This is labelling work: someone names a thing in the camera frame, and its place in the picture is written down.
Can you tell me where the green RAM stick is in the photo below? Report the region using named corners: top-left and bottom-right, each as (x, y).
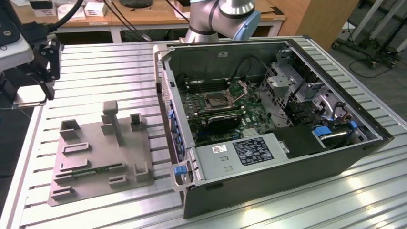
top-left (71, 167), bottom-right (111, 178)

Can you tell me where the white box with black top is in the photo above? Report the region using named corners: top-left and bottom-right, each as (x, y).
top-left (30, 0), bottom-right (55, 18)

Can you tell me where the white round holder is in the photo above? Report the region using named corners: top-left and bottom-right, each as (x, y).
top-left (56, 4), bottom-right (87, 22)

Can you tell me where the blue disk carrier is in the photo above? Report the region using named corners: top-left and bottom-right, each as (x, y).
top-left (312, 126), bottom-right (334, 139)

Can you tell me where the grey power supply unit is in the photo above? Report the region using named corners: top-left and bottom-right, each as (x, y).
top-left (194, 132), bottom-right (288, 181)

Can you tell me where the black graphics card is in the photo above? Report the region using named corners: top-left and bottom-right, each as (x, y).
top-left (191, 111), bottom-right (243, 135)

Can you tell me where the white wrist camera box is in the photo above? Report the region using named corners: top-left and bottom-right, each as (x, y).
top-left (0, 0), bottom-right (35, 71)

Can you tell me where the silver metal drive cage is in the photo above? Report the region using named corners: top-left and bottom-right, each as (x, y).
top-left (259, 49), bottom-right (319, 127)

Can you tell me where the wheeled equipment stand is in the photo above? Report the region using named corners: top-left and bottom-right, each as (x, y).
top-left (330, 0), bottom-right (407, 70)

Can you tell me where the green motherboard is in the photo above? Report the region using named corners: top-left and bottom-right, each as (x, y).
top-left (176, 78), bottom-right (275, 147)

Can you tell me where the brown cardboard sheet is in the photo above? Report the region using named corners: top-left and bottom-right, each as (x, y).
top-left (254, 0), bottom-right (284, 15)

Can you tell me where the grey parts rack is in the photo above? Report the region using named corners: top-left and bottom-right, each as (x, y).
top-left (47, 100), bottom-right (156, 206)

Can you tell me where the CPU socket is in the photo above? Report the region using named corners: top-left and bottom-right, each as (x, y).
top-left (203, 92), bottom-right (236, 111)

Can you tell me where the black object on desk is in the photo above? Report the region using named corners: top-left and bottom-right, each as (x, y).
top-left (120, 0), bottom-right (154, 8)

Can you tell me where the thick black wrist cable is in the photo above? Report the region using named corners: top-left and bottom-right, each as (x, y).
top-left (19, 0), bottom-right (86, 41)

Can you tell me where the wooden cabinet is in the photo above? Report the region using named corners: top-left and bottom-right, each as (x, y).
top-left (295, 0), bottom-right (360, 42)

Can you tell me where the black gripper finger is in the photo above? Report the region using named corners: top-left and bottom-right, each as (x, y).
top-left (0, 72), bottom-right (18, 104)
top-left (22, 38), bottom-right (62, 101)

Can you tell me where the metal socket cover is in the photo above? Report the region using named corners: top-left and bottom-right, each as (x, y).
top-left (227, 80), bottom-right (251, 98)

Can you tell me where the black plastic shroud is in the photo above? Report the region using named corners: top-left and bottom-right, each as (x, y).
top-left (272, 125), bottom-right (328, 159)

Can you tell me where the open black PC case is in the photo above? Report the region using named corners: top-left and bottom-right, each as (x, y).
top-left (152, 35), bottom-right (395, 219)

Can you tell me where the black looped wire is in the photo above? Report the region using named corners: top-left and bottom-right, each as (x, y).
top-left (231, 56), bottom-right (271, 79)

